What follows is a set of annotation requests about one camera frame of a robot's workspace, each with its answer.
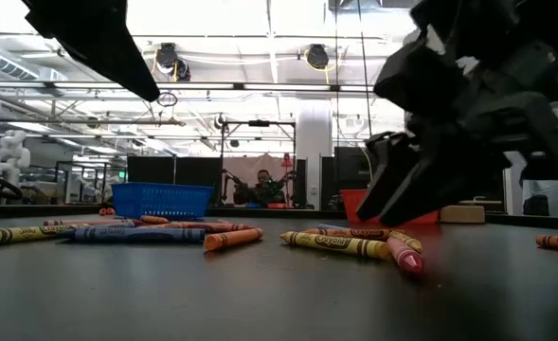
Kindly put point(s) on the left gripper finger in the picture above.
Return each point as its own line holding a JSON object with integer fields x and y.
{"x": 127, "y": 66}

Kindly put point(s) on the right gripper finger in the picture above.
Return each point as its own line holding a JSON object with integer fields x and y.
{"x": 387, "y": 180}
{"x": 439, "y": 189}

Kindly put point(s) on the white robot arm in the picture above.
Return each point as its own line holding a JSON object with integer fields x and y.
{"x": 9, "y": 156}

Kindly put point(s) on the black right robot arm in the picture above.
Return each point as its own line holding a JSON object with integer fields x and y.
{"x": 534, "y": 19}

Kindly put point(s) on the red plastic basket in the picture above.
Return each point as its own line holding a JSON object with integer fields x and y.
{"x": 350, "y": 201}

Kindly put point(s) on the yellow crayon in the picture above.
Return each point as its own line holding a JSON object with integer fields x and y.
{"x": 18, "y": 234}
{"x": 335, "y": 244}
{"x": 408, "y": 241}

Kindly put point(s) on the red hanging object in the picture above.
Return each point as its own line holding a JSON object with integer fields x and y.
{"x": 286, "y": 162}

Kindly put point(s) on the grey cloth cover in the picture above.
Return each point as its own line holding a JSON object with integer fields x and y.
{"x": 551, "y": 201}

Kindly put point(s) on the black partition panel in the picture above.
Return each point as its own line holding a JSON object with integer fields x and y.
{"x": 198, "y": 170}
{"x": 150, "y": 169}

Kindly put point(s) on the person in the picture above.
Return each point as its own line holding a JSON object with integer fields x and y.
{"x": 264, "y": 189}

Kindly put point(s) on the blue plastic basket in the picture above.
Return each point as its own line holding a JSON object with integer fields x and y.
{"x": 162, "y": 201}

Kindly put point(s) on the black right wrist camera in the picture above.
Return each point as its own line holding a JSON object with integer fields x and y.
{"x": 411, "y": 76}

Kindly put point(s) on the black metal gantry frame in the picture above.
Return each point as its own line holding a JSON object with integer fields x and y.
{"x": 259, "y": 123}

